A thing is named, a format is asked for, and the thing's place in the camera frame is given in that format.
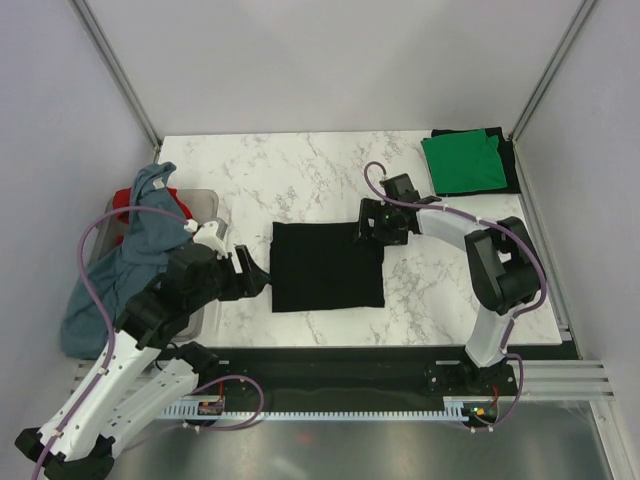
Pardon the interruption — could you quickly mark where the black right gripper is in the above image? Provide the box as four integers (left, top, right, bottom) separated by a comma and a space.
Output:
354, 198, 408, 247

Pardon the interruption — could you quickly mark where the clear plastic bin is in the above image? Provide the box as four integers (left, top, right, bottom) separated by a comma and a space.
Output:
88, 189, 219, 343

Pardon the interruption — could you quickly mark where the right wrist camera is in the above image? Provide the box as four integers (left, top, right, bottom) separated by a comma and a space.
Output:
380, 173, 420, 203

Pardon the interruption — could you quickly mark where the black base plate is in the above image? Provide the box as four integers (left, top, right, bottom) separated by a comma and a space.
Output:
201, 346, 517, 413

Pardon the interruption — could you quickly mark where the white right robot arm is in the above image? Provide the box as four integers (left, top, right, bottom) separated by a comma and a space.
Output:
355, 197, 546, 394

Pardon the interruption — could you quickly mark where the left aluminium frame post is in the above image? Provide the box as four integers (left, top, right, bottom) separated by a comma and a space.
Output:
69, 0, 162, 154

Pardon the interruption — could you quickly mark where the right aluminium frame post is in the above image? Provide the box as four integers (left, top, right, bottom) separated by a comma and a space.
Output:
508, 0, 600, 141

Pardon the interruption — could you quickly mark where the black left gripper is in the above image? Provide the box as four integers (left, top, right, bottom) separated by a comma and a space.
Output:
188, 244, 270, 312

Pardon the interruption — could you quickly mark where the folded green t-shirt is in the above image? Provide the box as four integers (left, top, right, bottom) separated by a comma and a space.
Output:
421, 129, 508, 195

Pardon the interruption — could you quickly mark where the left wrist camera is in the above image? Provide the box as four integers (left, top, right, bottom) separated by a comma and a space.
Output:
184, 217, 228, 258

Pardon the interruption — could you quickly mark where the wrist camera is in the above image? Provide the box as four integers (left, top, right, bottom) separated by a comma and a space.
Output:
184, 217, 228, 258
380, 173, 420, 203

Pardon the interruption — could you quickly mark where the white slotted cable duct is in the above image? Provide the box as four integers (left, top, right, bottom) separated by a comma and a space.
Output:
156, 398, 469, 422

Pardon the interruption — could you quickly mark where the folded black t-shirt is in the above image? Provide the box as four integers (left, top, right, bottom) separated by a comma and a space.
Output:
430, 127, 521, 197

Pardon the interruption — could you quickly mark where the black t-shirt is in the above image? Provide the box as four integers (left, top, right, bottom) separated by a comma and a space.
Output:
430, 127, 521, 197
270, 222, 385, 313

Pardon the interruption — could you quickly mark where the red t-shirt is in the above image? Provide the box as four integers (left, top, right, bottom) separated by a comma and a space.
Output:
112, 188, 183, 225

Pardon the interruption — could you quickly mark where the aluminium frame post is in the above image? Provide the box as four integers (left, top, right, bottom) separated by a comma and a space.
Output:
508, 0, 600, 141
69, 0, 162, 154

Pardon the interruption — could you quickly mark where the blue-grey t-shirt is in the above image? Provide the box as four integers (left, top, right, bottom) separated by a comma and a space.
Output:
61, 162, 191, 359

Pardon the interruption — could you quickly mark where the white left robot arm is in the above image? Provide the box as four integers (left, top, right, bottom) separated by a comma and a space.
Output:
15, 243, 271, 479

